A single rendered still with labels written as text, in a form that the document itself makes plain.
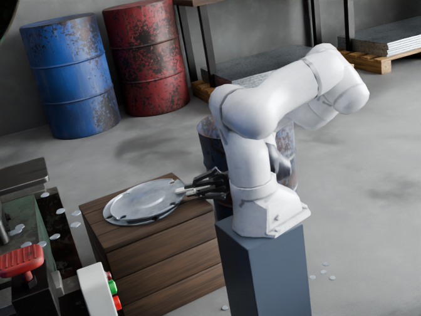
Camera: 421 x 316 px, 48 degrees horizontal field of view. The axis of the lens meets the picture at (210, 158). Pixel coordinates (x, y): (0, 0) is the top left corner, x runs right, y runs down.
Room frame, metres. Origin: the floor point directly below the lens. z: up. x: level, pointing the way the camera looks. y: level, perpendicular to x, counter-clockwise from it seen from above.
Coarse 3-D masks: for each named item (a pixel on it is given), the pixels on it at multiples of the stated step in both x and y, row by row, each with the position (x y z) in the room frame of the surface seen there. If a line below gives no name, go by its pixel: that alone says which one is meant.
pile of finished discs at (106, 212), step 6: (114, 198) 1.65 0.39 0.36; (108, 204) 1.61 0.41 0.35; (174, 204) 1.52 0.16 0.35; (108, 210) 1.56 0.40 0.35; (168, 210) 1.48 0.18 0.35; (156, 216) 1.45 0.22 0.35; (162, 216) 1.44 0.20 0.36; (108, 222) 1.47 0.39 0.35; (114, 222) 1.46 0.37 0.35; (120, 222) 1.46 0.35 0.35; (126, 222) 1.45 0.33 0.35; (132, 222) 1.44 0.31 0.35; (138, 222) 1.43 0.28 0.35; (144, 222) 1.42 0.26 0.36; (150, 222) 1.42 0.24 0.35
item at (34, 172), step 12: (12, 168) 1.02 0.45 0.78; (24, 168) 1.00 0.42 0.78; (36, 168) 0.99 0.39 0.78; (0, 180) 0.96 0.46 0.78; (12, 180) 0.94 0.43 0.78; (24, 180) 0.93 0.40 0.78; (36, 180) 0.92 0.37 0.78; (48, 180) 0.93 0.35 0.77; (0, 192) 0.90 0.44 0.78; (0, 204) 0.97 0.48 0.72; (0, 216) 0.92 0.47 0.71; (0, 228) 0.91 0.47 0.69; (0, 240) 0.90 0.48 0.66
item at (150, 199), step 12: (156, 180) 1.70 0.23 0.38; (168, 180) 1.68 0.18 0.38; (132, 192) 1.65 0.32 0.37; (144, 192) 1.61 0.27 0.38; (156, 192) 1.58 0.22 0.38; (168, 192) 1.57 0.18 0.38; (120, 204) 1.57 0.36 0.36; (132, 204) 1.54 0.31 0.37; (144, 204) 1.51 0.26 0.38; (156, 204) 1.49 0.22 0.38; (168, 204) 1.47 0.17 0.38; (120, 216) 1.47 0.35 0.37; (132, 216) 1.45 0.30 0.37; (144, 216) 1.43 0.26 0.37
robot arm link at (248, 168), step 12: (228, 84) 1.20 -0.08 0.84; (216, 96) 1.17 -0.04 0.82; (216, 108) 1.15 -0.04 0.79; (216, 120) 1.16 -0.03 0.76; (228, 132) 1.14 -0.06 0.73; (228, 144) 1.13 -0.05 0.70; (240, 144) 1.12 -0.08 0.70; (252, 144) 1.12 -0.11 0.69; (264, 144) 1.14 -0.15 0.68; (228, 156) 1.12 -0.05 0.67; (240, 156) 1.09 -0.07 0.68; (252, 156) 1.09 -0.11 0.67; (264, 156) 1.10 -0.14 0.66; (228, 168) 1.13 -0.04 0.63; (240, 168) 1.09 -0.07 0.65; (252, 168) 1.08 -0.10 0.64; (264, 168) 1.09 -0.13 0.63; (240, 180) 1.09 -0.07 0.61; (252, 180) 1.08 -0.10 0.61; (264, 180) 1.09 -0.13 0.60
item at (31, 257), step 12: (12, 252) 0.67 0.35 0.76; (24, 252) 0.67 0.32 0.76; (36, 252) 0.66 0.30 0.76; (0, 264) 0.64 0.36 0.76; (12, 264) 0.64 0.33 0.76; (24, 264) 0.63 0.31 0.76; (36, 264) 0.64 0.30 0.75; (0, 276) 0.63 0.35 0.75; (12, 276) 0.63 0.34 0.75; (24, 276) 0.65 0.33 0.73
